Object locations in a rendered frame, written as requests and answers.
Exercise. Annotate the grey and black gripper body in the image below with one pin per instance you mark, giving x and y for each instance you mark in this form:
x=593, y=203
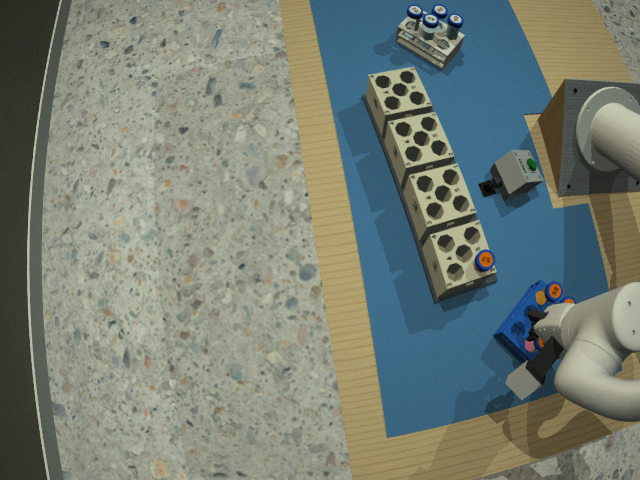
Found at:
x=551, y=325

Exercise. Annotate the beige tube rack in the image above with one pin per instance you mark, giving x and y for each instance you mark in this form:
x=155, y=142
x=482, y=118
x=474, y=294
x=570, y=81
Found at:
x=449, y=52

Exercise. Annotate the small grey sloped desk with green button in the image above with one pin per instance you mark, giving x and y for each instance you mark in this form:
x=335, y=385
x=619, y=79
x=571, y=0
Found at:
x=515, y=173

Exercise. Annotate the blue tube rack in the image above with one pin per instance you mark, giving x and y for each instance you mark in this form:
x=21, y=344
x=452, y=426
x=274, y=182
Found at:
x=505, y=335

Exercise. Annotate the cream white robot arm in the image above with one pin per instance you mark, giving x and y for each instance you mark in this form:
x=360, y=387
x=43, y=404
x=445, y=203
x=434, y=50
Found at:
x=607, y=327

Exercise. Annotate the blue bench mat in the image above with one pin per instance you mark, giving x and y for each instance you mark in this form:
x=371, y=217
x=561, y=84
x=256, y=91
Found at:
x=439, y=363

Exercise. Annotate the sample tube with blue cap and orange dot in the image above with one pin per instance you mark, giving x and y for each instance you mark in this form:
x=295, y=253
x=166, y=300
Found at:
x=484, y=260

